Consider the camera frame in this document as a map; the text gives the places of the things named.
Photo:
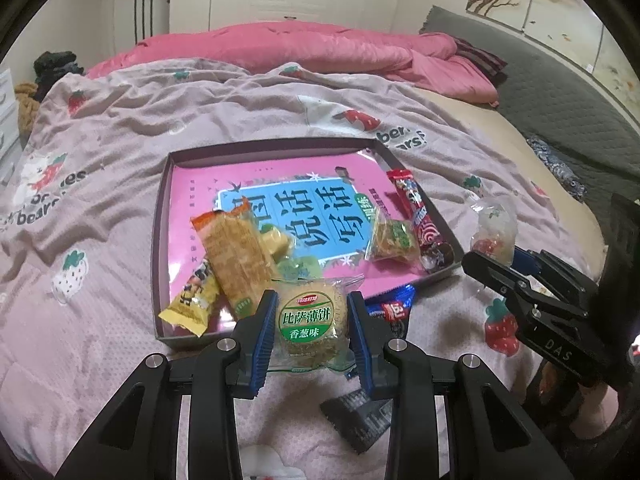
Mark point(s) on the small clear cookie packet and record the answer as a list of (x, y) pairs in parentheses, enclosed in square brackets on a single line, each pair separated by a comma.
[(392, 240)]

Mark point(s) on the brown plush toy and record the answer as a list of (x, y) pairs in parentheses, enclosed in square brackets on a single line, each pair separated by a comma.
[(27, 105)]

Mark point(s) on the clear plastic pastry packet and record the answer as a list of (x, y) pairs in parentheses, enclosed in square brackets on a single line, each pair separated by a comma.
[(492, 225)]

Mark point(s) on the pink and blue book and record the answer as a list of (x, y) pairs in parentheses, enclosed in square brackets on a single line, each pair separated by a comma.
[(200, 185)]

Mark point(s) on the sliding door with tree mural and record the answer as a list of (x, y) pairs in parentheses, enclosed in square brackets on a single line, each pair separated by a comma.
[(550, 0)]

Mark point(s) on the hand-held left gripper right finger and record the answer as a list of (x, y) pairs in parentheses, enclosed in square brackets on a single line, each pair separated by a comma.
[(360, 345)]

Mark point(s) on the blue snack packet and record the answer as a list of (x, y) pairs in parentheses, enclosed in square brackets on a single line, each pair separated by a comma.
[(395, 310)]

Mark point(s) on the round biscuit packet green label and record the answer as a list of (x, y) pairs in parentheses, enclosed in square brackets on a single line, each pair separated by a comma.
[(307, 325)]

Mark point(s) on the pink strawberry print blanket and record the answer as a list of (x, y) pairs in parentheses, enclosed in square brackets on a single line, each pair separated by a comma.
[(100, 185)]

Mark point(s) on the grey quilted mat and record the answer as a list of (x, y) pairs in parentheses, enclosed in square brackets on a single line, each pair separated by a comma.
[(550, 105)]

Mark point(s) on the black snack packet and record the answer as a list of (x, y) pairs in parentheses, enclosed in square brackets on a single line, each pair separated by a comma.
[(360, 420)]

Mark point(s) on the pink duvet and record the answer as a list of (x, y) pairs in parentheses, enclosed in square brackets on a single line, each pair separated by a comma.
[(300, 50)]

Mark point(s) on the yellow snack packet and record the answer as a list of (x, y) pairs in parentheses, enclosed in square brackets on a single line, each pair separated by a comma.
[(192, 305)]

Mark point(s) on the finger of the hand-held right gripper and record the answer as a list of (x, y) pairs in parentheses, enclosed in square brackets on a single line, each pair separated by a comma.
[(495, 275), (522, 260)]

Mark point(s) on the beige bed sheet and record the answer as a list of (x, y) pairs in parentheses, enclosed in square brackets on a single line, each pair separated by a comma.
[(515, 135)]

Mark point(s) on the red snack packet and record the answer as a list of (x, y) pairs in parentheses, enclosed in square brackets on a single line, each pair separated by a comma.
[(420, 215)]

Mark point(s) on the blue patterned cloth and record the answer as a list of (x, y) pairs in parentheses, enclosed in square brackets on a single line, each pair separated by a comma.
[(555, 165)]

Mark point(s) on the black cloth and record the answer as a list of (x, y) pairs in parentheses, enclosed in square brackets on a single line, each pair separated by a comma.
[(55, 67)]

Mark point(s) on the pale green cake packet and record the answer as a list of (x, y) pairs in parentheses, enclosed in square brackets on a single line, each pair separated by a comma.
[(277, 245)]

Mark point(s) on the person's right forearm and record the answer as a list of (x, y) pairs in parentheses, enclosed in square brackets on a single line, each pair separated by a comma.
[(605, 410)]

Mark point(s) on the dark striped cloth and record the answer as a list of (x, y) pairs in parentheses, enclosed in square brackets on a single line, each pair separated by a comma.
[(480, 57)]

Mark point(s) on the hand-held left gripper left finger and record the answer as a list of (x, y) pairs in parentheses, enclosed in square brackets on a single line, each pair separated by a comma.
[(265, 345)]

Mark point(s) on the dark shallow cardboard box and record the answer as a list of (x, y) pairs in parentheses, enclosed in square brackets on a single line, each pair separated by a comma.
[(161, 270)]

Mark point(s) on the long orange cracker packet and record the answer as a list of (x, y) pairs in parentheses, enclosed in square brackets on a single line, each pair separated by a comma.
[(235, 260)]

